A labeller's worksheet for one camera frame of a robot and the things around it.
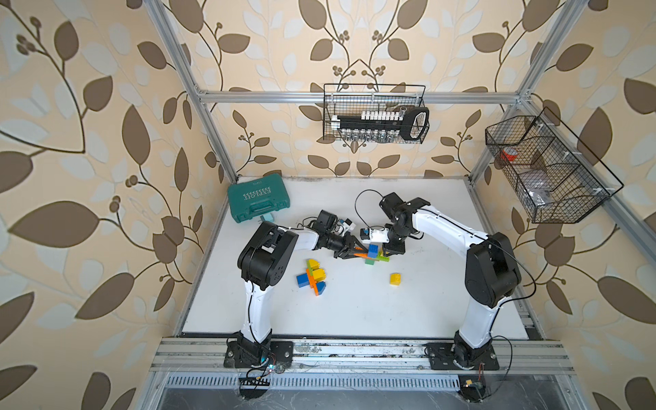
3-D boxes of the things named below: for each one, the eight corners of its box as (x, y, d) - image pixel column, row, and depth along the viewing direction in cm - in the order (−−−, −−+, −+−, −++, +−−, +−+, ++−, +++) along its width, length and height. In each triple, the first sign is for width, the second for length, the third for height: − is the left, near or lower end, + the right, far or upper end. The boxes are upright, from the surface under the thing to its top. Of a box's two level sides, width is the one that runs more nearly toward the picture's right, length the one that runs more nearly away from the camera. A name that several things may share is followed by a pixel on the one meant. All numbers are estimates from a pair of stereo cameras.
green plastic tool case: (234, 223, 105) (231, 218, 102) (229, 191, 117) (226, 185, 114) (292, 207, 111) (291, 201, 108) (282, 177, 122) (281, 171, 119)
